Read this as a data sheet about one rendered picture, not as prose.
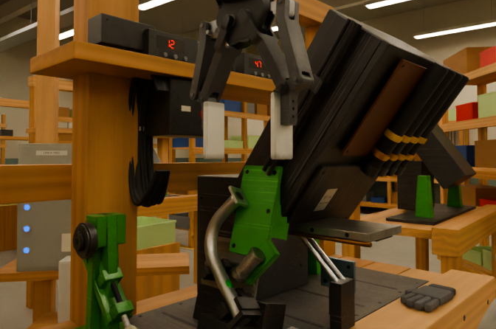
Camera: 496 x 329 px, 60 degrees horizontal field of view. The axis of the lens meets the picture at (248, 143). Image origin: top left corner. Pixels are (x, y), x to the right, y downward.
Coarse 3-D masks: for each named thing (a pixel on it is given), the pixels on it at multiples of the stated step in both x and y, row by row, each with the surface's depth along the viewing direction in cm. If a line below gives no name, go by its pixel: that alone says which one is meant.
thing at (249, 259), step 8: (256, 248) 94; (248, 256) 92; (256, 256) 91; (264, 256) 93; (240, 264) 93; (248, 264) 92; (256, 264) 92; (232, 272) 93; (240, 272) 92; (248, 272) 92; (240, 280) 93
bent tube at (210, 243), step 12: (240, 192) 102; (228, 204) 101; (240, 204) 99; (216, 216) 102; (228, 216) 103; (216, 228) 103; (204, 240) 103; (216, 240) 103; (216, 252) 101; (216, 264) 98; (216, 276) 97; (228, 288) 94; (228, 300) 92
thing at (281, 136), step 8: (272, 96) 45; (272, 104) 45; (272, 112) 45; (272, 120) 45; (272, 128) 45; (280, 128) 45; (288, 128) 46; (272, 136) 45; (280, 136) 45; (288, 136) 46; (272, 144) 45; (280, 144) 45; (288, 144) 46; (272, 152) 45; (280, 152) 45; (288, 152) 46
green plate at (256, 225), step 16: (256, 176) 102; (272, 176) 99; (256, 192) 101; (272, 192) 97; (240, 208) 103; (256, 208) 99; (272, 208) 96; (240, 224) 101; (256, 224) 98; (272, 224) 96; (288, 224) 102; (240, 240) 100; (256, 240) 96
